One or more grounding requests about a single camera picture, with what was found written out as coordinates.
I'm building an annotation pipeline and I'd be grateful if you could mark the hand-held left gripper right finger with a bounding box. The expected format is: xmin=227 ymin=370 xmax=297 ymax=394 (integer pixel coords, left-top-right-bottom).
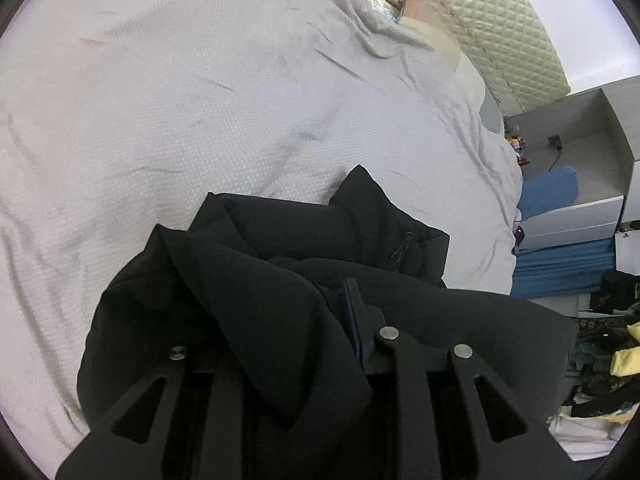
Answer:
xmin=344 ymin=279 xmax=547 ymax=480

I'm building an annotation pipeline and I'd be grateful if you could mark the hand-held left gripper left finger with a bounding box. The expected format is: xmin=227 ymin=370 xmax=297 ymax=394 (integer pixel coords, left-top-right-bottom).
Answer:
xmin=55 ymin=344 xmax=248 ymax=480

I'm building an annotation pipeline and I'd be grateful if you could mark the black puffer jacket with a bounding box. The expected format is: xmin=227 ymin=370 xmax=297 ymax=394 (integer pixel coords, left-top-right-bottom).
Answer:
xmin=76 ymin=164 xmax=579 ymax=480

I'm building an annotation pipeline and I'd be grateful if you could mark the pile of clothes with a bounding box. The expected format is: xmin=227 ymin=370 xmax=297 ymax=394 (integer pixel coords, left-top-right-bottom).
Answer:
xmin=547 ymin=267 xmax=640 ymax=463

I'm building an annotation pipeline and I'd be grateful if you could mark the blue curtain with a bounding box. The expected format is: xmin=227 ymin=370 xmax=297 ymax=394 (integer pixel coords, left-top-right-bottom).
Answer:
xmin=511 ymin=239 xmax=617 ymax=297

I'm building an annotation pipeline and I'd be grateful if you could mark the blue padded board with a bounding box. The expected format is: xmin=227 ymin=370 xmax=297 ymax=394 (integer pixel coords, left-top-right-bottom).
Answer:
xmin=517 ymin=166 xmax=579 ymax=218

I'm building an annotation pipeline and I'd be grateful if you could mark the group of cosmetic bottles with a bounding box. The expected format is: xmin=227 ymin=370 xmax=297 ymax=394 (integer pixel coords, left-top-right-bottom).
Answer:
xmin=505 ymin=132 xmax=532 ymax=167

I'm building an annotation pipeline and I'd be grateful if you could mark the grey and white wardrobe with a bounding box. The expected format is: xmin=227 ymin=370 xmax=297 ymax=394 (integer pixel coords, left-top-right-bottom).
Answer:
xmin=504 ymin=75 xmax=640 ymax=252

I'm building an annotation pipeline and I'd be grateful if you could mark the grey bedspread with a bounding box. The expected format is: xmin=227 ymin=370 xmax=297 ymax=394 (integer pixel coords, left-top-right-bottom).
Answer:
xmin=0 ymin=0 xmax=523 ymax=478

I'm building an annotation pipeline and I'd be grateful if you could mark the white and grey pillow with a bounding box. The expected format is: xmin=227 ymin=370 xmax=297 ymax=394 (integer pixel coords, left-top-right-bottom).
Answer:
xmin=402 ymin=16 xmax=503 ymax=121

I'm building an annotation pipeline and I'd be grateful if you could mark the pink pillow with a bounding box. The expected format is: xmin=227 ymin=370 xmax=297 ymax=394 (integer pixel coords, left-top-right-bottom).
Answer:
xmin=400 ymin=0 xmax=451 ymax=27

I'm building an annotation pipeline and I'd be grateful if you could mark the cream quilted headboard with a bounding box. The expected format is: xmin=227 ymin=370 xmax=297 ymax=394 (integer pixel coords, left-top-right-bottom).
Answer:
xmin=390 ymin=0 xmax=573 ymax=118

